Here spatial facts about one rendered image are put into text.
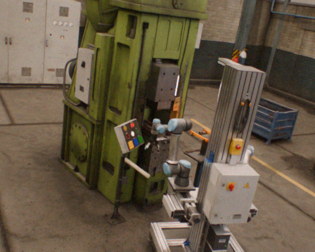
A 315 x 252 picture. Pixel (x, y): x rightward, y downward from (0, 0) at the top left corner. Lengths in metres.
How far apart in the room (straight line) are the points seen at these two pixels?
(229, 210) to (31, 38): 6.85
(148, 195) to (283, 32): 9.49
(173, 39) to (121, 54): 0.61
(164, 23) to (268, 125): 4.19
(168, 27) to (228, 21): 8.23
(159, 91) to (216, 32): 8.14
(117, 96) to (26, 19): 4.97
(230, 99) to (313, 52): 9.40
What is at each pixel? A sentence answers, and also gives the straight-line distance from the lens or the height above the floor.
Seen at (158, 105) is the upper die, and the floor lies 1.32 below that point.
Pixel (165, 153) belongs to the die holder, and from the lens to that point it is 4.34.
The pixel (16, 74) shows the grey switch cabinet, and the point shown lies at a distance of 9.02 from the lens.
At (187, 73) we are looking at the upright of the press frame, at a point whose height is 1.65.
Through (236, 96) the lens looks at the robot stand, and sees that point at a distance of 2.92.
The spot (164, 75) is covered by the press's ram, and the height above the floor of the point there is 1.67.
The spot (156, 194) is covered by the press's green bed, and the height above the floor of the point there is 0.15.
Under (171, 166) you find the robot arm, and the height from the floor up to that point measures 1.03.
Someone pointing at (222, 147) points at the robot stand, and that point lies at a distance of 3.02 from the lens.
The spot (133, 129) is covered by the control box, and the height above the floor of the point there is 1.12.
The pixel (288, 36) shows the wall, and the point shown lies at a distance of 12.84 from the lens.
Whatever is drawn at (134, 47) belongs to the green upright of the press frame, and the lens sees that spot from 3.87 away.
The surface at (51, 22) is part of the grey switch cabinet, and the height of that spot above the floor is 1.57.
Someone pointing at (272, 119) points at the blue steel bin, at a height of 0.52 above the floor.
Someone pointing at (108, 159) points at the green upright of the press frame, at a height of 0.47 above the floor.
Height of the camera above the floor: 2.44
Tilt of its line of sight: 19 degrees down
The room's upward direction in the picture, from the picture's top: 9 degrees clockwise
